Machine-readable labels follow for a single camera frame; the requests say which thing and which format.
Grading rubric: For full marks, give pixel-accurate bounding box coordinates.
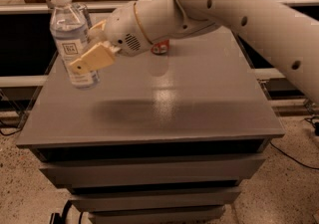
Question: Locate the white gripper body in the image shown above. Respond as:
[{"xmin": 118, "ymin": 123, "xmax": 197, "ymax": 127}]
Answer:
[{"xmin": 104, "ymin": 2, "xmax": 152, "ymax": 57}]

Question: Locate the clear plastic water bottle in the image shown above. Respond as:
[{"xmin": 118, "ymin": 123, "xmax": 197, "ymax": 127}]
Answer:
[{"xmin": 50, "ymin": 0, "xmax": 100, "ymax": 89}]

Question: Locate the black floor cable left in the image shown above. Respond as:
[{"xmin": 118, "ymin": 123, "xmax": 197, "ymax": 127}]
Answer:
[{"xmin": 0, "ymin": 114, "xmax": 24, "ymax": 136}]

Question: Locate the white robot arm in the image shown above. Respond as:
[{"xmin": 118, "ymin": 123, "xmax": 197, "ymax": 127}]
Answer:
[{"xmin": 68, "ymin": 0, "xmax": 319, "ymax": 104}]

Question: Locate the black floor cable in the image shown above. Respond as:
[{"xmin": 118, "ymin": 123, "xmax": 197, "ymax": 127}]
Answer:
[
  {"xmin": 269, "ymin": 116, "xmax": 319, "ymax": 171},
  {"xmin": 0, "ymin": 114, "xmax": 24, "ymax": 136}
]

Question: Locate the black floor cable right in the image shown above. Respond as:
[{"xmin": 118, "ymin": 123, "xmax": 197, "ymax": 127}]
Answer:
[{"xmin": 269, "ymin": 116, "xmax": 319, "ymax": 171}]

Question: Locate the silver blue energy drink can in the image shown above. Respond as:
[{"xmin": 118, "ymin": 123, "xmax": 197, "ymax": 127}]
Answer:
[{"xmin": 75, "ymin": 3, "xmax": 92, "ymax": 28}]

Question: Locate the orange soda can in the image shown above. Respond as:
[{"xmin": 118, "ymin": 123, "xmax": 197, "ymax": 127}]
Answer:
[{"xmin": 151, "ymin": 39, "xmax": 169, "ymax": 55}]

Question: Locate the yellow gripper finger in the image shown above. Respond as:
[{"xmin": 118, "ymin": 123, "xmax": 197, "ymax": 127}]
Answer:
[
  {"xmin": 68, "ymin": 41, "xmax": 120, "ymax": 75},
  {"xmin": 89, "ymin": 20, "xmax": 107, "ymax": 45}
]

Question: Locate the grey drawer cabinet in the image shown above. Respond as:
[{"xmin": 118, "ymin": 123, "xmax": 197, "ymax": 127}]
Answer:
[{"xmin": 17, "ymin": 28, "xmax": 284, "ymax": 224}]

